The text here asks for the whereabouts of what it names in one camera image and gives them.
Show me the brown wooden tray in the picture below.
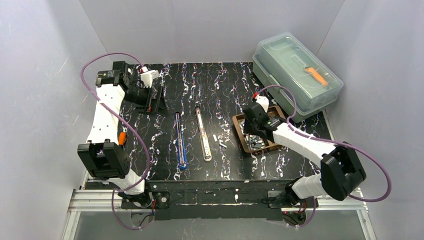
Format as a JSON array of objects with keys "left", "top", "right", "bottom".
[{"left": 232, "top": 103, "right": 286, "bottom": 155}]

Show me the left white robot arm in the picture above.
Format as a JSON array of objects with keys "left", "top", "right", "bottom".
[{"left": 77, "top": 61, "right": 168, "bottom": 195}]

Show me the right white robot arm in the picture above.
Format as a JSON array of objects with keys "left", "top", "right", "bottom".
[{"left": 243, "top": 102, "right": 367, "bottom": 205}]

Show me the pile of staple strips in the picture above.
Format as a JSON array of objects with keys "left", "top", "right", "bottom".
[{"left": 237, "top": 114, "right": 280, "bottom": 151}]

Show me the black marbled mat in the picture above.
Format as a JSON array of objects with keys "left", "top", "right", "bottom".
[{"left": 120, "top": 62, "right": 319, "bottom": 181}]

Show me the clear plastic storage box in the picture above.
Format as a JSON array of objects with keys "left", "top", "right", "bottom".
[{"left": 252, "top": 32, "right": 344, "bottom": 123}]

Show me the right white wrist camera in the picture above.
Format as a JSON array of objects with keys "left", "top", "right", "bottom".
[{"left": 253, "top": 93, "right": 270, "bottom": 113}]

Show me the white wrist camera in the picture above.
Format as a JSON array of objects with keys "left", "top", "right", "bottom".
[
  {"left": 253, "top": 93, "right": 270, "bottom": 113},
  {"left": 139, "top": 66, "right": 160, "bottom": 88}
]

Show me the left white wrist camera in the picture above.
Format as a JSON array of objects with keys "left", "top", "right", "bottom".
[{"left": 139, "top": 66, "right": 160, "bottom": 88}]

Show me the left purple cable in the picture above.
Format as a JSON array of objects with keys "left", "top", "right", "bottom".
[{"left": 81, "top": 52, "right": 158, "bottom": 231}]

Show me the orange handled tool in box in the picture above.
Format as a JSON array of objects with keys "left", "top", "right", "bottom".
[{"left": 304, "top": 66, "right": 329, "bottom": 87}]

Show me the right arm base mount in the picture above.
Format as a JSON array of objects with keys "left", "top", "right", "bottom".
[{"left": 260, "top": 190, "right": 319, "bottom": 229}]

